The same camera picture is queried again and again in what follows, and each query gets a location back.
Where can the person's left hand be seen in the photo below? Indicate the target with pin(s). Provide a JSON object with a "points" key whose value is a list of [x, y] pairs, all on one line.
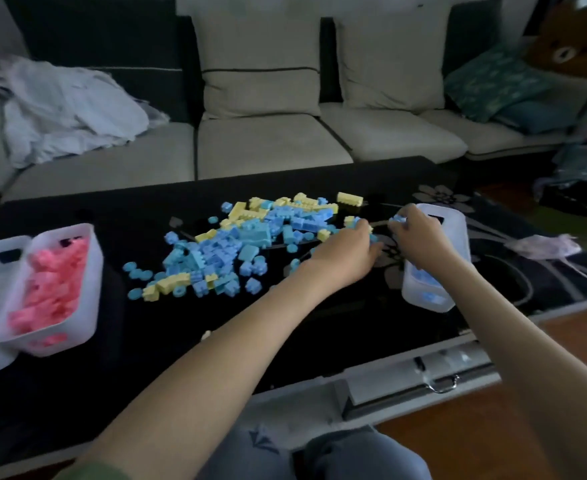
{"points": [[343, 259]]}

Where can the person's right hand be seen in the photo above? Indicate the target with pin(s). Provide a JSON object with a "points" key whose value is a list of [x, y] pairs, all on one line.
{"points": [[423, 242]]}

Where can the pile of colorful blocks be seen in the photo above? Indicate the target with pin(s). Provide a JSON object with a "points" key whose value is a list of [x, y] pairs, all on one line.
{"points": [[233, 244]]}

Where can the person's right forearm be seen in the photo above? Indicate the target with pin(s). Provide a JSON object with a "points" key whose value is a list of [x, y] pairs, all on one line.
{"points": [[543, 364]]}

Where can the person's left forearm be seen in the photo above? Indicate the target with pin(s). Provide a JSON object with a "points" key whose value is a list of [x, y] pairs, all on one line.
{"points": [[198, 389]]}

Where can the person's right leg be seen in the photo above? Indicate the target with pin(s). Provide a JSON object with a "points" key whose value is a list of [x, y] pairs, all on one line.
{"points": [[363, 457]]}

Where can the person's leg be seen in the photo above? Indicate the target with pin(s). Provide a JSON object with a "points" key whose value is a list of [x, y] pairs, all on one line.
{"points": [[243, 454], [363, 457]]}

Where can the person's left leg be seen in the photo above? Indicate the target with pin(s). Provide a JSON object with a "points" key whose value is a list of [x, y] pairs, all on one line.
{"points": [[243, 454]]}

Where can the lavender plastic bag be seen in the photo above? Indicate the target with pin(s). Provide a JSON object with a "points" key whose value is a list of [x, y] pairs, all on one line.
{"points": [[543, 246]]}

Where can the grey sofa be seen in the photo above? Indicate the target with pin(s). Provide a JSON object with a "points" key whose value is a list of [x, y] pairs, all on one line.
{"points": [[268, 144]]}

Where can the green trash bin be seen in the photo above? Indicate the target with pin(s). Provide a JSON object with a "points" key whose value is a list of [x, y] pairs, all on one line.
{"points": [[573, 219]]}

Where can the blue cushion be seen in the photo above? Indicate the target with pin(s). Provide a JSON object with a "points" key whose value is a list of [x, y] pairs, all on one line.
{"points": [[533, 117]]}

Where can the teal patterned cushion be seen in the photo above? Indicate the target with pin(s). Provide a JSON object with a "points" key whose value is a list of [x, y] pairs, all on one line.
{"points": [[493, 84]]}

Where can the beige back cushion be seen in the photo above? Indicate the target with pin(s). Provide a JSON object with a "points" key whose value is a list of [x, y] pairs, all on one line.
{"points": [[258, 89], [393, 64]]}

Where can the clear bottle red cap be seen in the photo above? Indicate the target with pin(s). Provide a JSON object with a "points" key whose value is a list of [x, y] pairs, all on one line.
{"points": [[586, 164]]}

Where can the black glass coffee table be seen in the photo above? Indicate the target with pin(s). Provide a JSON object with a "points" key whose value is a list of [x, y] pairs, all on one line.
{"points": [[148, 344]]}

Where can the dark grey back cushion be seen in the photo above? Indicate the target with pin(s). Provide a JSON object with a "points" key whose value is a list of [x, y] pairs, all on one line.
{"points": [[471, 29]]}

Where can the brown bear plush cushion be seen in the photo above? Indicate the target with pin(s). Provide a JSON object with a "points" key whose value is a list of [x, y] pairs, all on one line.
{"points": [[573, 44]]}

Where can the crumpled white cloth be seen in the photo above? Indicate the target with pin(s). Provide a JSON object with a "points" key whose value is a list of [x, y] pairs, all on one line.
{"points": [[68, 109]]}

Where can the green sleeve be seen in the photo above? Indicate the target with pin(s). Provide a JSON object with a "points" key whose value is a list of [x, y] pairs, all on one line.
{"points": [[93, 472]]}

